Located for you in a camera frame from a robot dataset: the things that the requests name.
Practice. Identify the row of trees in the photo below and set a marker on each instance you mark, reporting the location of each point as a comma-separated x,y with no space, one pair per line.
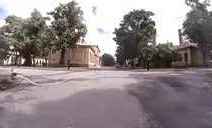
24,36

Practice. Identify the round distant tree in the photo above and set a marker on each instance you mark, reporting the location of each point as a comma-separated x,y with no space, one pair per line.
108,59

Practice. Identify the large tree by post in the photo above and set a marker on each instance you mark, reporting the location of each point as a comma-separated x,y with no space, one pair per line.
68,23

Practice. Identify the yellow brick building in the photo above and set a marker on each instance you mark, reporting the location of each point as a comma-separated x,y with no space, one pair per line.
81,55

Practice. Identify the grey asphalt road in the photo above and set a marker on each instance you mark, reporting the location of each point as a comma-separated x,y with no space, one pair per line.
94,100

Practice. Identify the small brick building with chimney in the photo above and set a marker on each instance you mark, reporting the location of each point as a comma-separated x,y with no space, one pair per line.
189,53

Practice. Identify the grass patch with kerb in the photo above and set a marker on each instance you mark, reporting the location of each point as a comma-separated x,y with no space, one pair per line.
1,81

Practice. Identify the tall dark tree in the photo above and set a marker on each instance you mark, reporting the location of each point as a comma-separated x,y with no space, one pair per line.
134,33

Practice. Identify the group of dark trees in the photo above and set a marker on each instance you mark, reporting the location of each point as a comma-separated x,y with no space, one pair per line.
204,26

